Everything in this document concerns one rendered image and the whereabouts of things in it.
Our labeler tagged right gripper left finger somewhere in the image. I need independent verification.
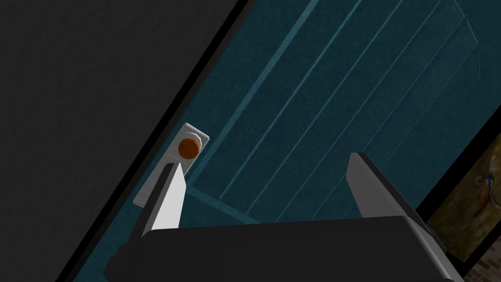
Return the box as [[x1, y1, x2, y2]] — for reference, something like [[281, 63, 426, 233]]
[[140, 162, 186, 238]]

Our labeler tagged dark framed wall picture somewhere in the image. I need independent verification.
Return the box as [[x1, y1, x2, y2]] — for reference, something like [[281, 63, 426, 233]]
[[414, 113, 501, 279]]

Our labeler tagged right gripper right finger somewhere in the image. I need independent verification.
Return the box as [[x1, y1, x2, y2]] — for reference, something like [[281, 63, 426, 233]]
[[346, 152, 447, 255]]

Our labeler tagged teal panelled door leaf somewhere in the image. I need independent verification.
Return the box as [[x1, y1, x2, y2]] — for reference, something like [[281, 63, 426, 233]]
[[72, 0, 501, 282]]

